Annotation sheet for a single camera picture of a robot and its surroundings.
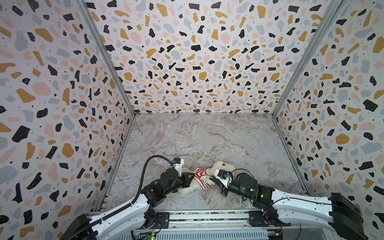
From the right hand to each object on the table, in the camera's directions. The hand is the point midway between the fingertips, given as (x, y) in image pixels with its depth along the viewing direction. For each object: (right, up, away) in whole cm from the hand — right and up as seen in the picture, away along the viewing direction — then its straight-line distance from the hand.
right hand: (211, 175), depth 72 cm
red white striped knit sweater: (-5, -2, +6) cm, 8 cm away
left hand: (-7, -1, +5) cm, 9 cm away
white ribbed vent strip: (+23, -28, 0) cm, 37 cm away
